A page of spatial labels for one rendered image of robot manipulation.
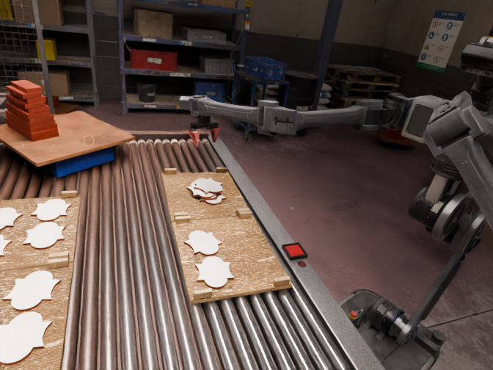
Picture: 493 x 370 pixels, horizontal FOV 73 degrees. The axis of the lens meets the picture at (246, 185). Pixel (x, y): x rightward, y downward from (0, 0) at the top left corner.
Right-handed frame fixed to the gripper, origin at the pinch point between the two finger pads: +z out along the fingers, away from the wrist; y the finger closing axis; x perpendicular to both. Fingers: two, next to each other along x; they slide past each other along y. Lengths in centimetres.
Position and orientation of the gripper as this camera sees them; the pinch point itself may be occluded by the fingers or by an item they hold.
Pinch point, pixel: (205, 142)
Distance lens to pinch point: 150.8
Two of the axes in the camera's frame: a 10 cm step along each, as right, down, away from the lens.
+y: -7.4, 2.7, -6.2
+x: 6.7, 3.0, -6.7
